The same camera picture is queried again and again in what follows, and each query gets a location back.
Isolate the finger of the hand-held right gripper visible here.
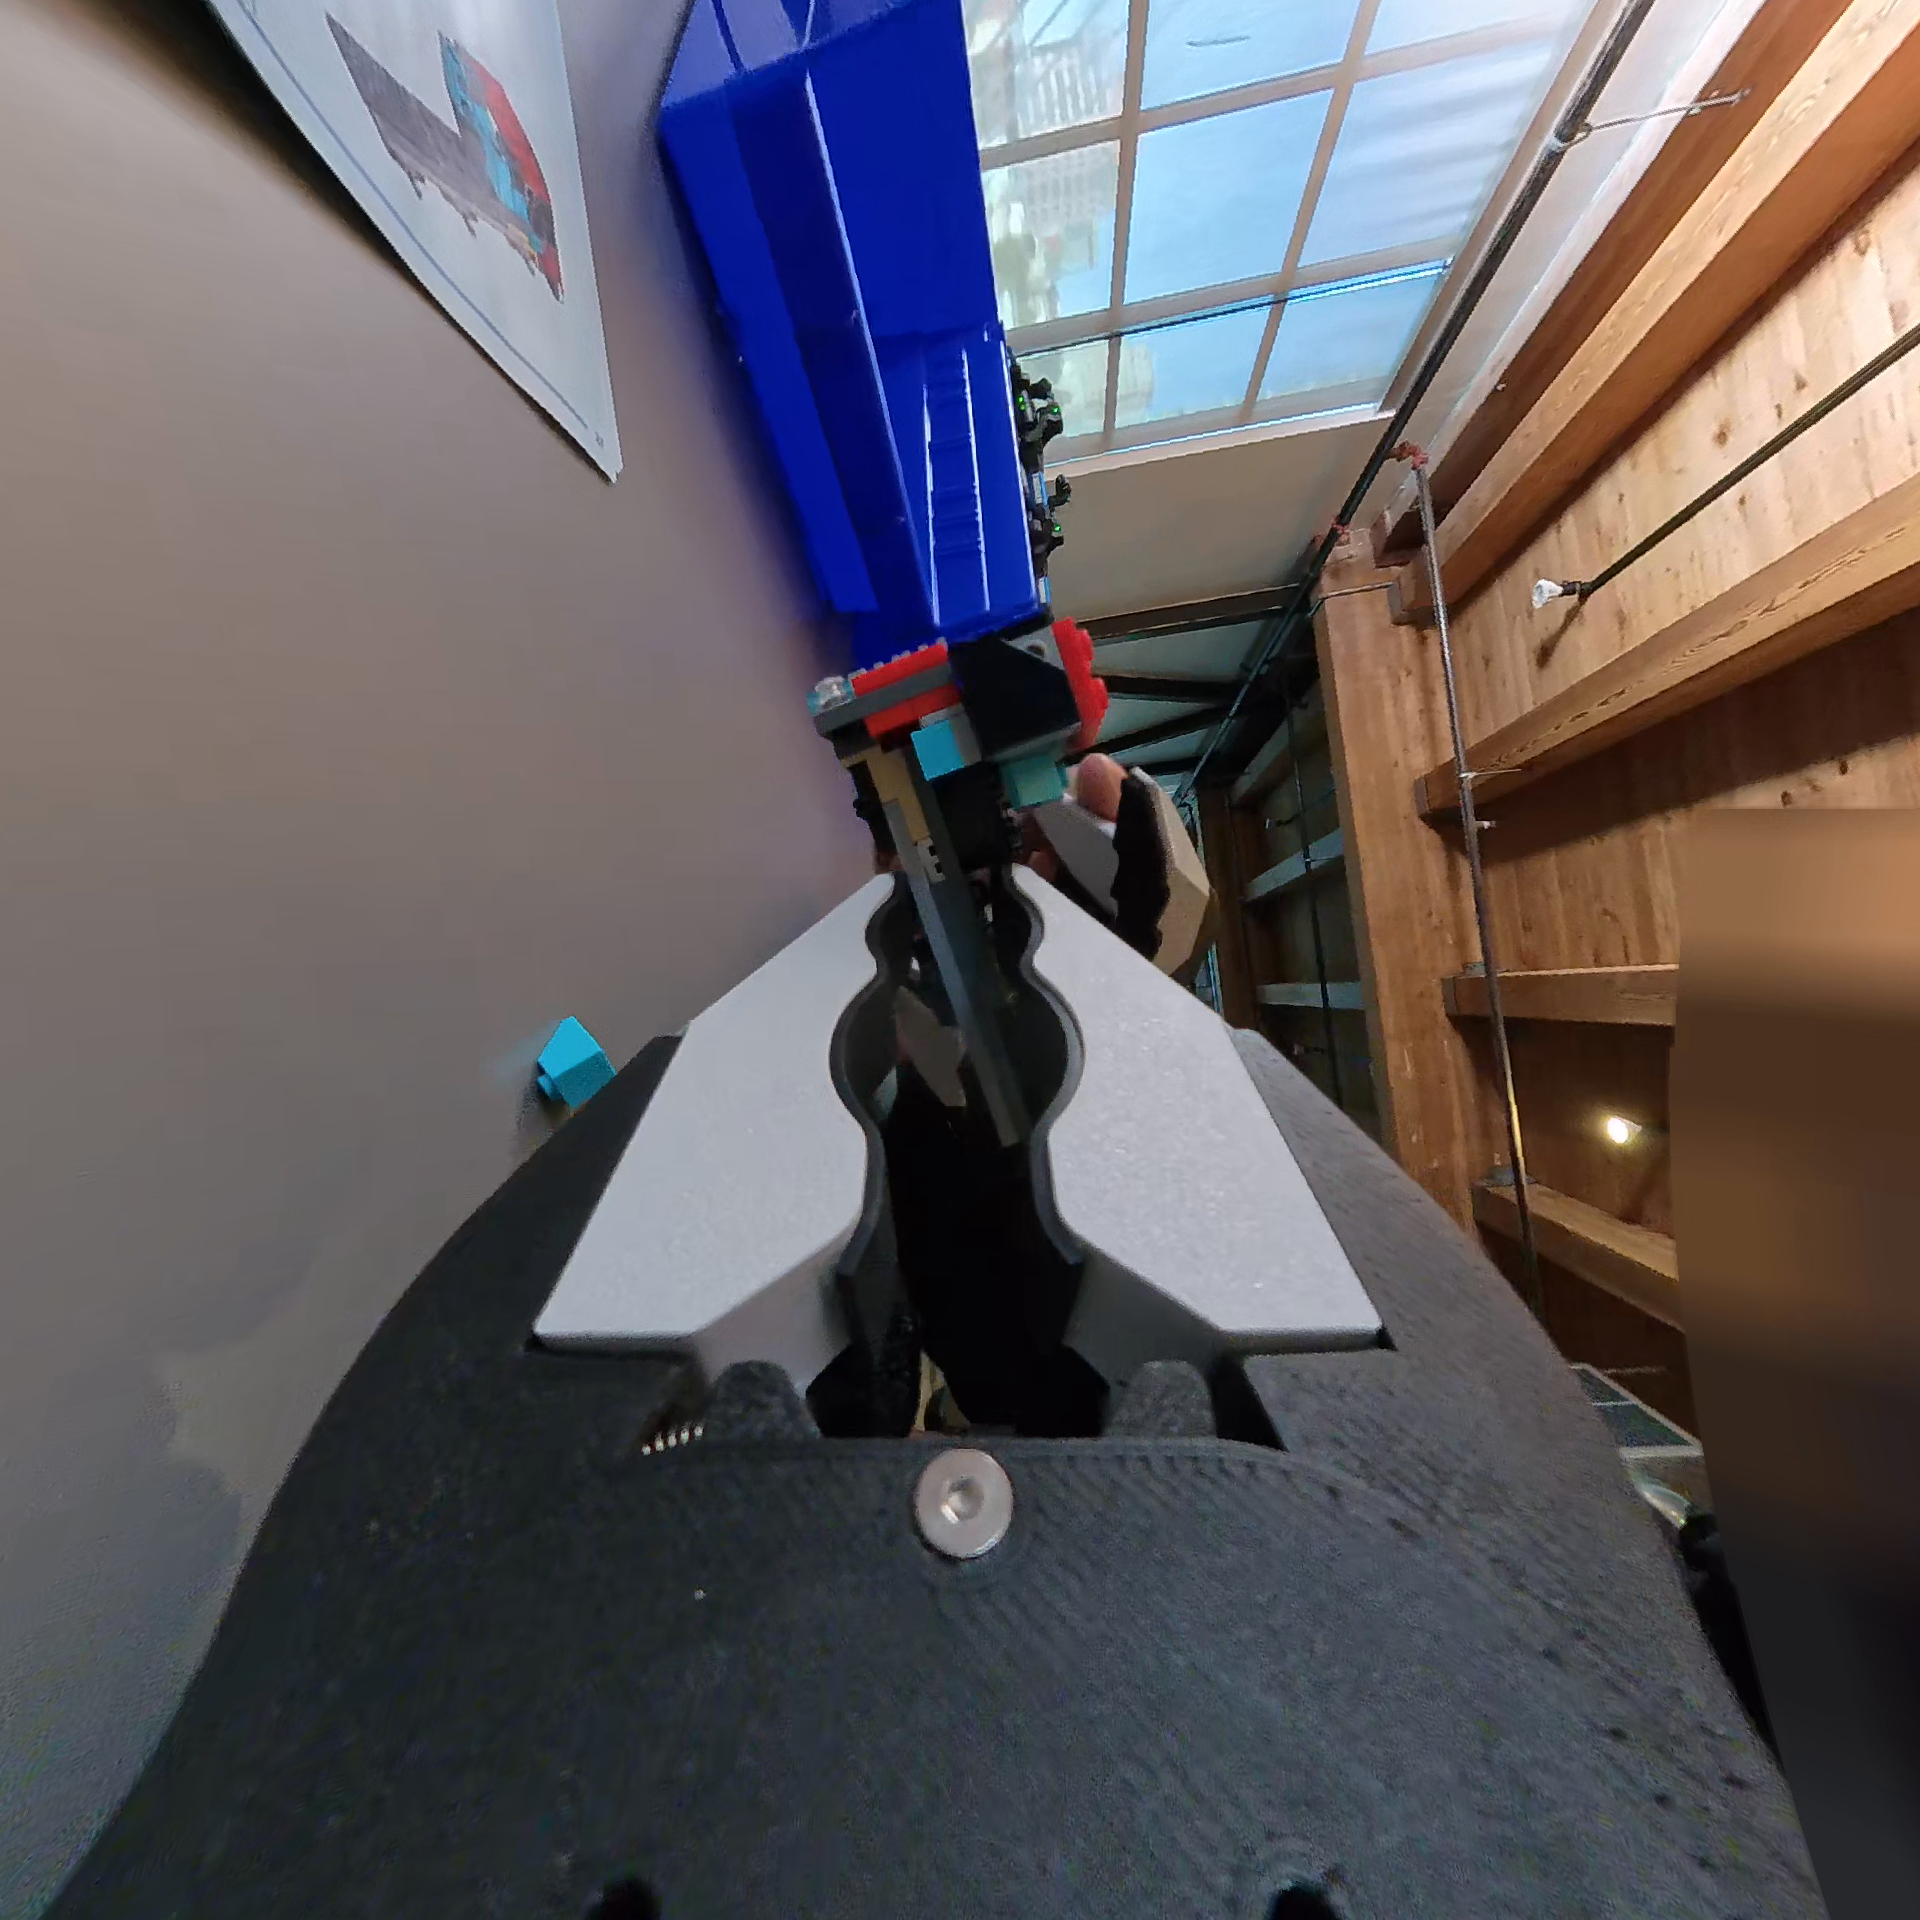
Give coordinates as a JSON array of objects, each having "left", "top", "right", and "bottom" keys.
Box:
[
  {"left": 1111, "top": 766, "right": 1215, "bottom": 987},
  {"left": 1040, "top": 800, "right": 1123, "bottom": 920}
]

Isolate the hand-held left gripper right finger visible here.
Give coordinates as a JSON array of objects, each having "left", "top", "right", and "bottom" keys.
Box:
[{"left": 996, "top": 870, "right": 1385, "bottom": 1422}]

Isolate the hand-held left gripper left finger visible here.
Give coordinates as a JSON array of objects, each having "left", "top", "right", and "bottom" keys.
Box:
[{"left": 533, "top": 873, "right": 924, "bottom": 1397}]

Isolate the long black toy brick assembly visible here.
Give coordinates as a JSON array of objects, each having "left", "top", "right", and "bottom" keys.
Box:
[{"left": 809, "top": 673, "right": 1037, "bottom": 1150}]

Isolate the red black toy brick build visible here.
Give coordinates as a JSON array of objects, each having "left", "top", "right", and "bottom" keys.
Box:
[{"left": 951, "top": 615, "right": 1112, "bottom": 752}]

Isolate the teal sloped toy brick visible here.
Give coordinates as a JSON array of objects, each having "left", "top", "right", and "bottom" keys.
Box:
[{"left": 533, "top": 1015, "right": 616, "bottom": 1112}]

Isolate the blue plastic bin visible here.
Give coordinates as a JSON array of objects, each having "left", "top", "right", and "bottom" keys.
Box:
[{"left": 655, "top": 0, "right": 1051, "bottom": 669}]

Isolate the instruction booklet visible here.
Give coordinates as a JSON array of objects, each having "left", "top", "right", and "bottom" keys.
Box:
[{"left": 209, "top": 0, "right": 624, "bottom": 483}]

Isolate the grey desk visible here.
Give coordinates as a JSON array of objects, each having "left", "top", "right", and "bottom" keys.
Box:
[{"left": 0, "top": 0, "right": 903, "bottom": 1920}]

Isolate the ceiling vent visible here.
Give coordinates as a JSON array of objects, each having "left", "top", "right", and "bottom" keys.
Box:
[{"left": 1568, "top": 1358, "right": 1705, "bottom": 1455}]

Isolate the large window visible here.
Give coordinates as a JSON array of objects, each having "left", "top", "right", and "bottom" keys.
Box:
[{"left": 960, "top": 0, "right": 1607, "bottom": 451}]

